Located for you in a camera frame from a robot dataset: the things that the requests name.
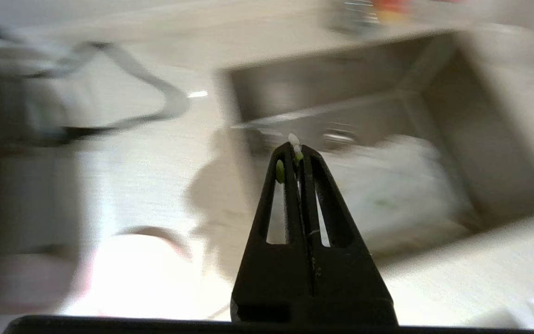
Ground black power cord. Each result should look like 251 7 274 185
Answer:
17 41 191 140

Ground white cloth with green specks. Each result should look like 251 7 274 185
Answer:
327 135 481 256

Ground stainless steel sink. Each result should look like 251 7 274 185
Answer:
216 28 534 260

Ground pink plastic bowl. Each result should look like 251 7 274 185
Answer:
61 226 230 321

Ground round steel sink drain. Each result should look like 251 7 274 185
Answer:
323 123 358 147

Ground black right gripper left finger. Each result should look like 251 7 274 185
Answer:
231 143 314 324

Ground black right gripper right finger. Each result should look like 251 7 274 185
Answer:
300 146 397 325

